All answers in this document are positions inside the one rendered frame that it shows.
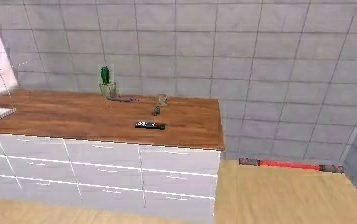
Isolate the white chest with wooden top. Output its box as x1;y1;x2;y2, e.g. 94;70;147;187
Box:
0;87;226;224

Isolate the purple pen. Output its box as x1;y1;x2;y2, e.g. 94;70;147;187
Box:
109;95;140;103

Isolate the green cactus in pale pot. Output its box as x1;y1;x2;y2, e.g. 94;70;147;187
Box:
98;64;118;99

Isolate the red bat with grey ends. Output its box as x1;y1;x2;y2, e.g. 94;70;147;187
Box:
238;157;346;175

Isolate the clear glass mug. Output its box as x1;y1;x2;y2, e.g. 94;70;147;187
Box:
155;93;169;107

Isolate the black remote control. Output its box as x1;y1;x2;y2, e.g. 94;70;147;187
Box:
134;120;167;131

